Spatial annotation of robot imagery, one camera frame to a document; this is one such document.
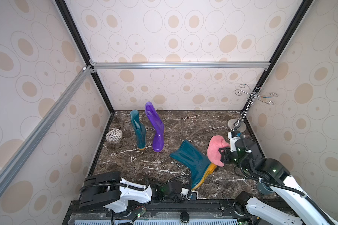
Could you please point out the black corner frame post left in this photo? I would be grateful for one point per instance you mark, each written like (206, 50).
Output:
(68, 19)

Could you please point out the pink microfiber cloth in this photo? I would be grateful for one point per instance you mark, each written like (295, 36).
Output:
(213, 154)

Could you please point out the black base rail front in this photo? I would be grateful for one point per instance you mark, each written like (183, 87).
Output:
(202, 208)

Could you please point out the teal cup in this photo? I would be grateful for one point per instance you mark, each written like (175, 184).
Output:
(264, 189)

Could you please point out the patterned black white bowl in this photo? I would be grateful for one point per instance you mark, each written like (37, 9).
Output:
(114, 136)

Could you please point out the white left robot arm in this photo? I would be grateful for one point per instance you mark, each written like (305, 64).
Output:
(111, 191)

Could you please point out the chrome mug tree stand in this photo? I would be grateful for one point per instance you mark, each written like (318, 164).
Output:
(253, 95)

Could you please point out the black corner frame post right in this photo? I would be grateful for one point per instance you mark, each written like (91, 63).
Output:
(289, 32)

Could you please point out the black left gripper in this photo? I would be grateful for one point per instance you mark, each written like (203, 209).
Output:
(179, 201)

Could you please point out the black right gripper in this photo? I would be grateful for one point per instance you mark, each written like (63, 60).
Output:
(227, 156)

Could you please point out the purple rubber boot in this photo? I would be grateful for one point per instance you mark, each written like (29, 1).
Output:
(158, 125)

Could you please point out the diagonal aluminium rail left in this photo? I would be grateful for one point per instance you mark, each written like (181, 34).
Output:
(16, 162)

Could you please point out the horizontal aluminium rail back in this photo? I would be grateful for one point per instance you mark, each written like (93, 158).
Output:
(180, 65)

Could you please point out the black corner frame post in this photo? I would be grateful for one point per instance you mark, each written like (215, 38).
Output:
(68, 19)
(289, 32)

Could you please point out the teal rubber boot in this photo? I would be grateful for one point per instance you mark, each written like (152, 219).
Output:
(139, 129)
(198, 163)

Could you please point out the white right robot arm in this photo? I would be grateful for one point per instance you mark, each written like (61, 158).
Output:
(273, 174)

